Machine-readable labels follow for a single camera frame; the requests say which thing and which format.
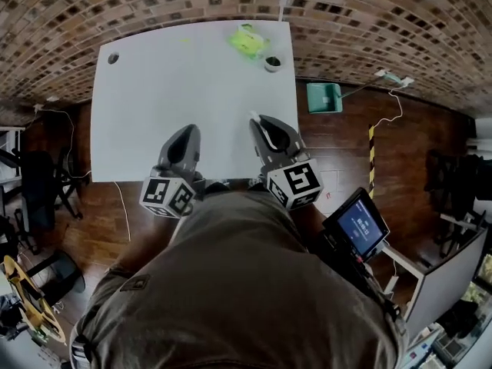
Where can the green tissue packet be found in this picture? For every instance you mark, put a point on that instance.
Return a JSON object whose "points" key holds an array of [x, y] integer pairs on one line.
{"points": [[248, 40]]}

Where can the white side desk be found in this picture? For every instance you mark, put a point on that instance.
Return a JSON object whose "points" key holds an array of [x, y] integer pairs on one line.
{"points": [[442, 279]]}

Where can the person's olive clothing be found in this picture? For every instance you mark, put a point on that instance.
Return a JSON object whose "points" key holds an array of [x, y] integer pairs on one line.
{"points": [[238, 283]]}

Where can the yellow and black striped tape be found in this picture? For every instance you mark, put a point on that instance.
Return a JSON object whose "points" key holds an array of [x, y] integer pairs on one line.
{"points": [[371, 160]]}

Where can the white table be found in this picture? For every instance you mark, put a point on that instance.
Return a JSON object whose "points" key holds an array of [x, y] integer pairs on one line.
{"points": [[173, 102]]}

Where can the black office chair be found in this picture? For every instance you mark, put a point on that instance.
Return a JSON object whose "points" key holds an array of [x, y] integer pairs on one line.
{"points": [[457, 183], [42, 190]]}

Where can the yellow frame tool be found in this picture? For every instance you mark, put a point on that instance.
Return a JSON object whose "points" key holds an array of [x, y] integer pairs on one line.
{"points": [[30, 302]]}

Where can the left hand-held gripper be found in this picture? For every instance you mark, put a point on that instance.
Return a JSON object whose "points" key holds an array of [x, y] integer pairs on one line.
{"points": [[169, 194]]}

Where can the small white-rimmed dark cup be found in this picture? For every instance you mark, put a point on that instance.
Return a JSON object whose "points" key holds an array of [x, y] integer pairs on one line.
{"points": [[273, 63]]}

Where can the white upright pole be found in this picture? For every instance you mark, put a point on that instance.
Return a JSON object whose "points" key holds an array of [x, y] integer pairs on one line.
{"points": [[283, 4]]}

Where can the black monitor with blue screen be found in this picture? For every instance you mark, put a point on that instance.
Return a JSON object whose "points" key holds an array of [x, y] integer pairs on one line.
{"points": [[359, 225]]}

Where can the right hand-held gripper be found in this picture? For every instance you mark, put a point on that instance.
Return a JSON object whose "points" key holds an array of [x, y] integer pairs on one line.
{"points": [[296, 179]]}

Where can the green dustpan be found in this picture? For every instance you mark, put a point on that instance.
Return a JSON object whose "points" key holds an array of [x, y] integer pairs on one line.
{"points": [[323, 97]]}

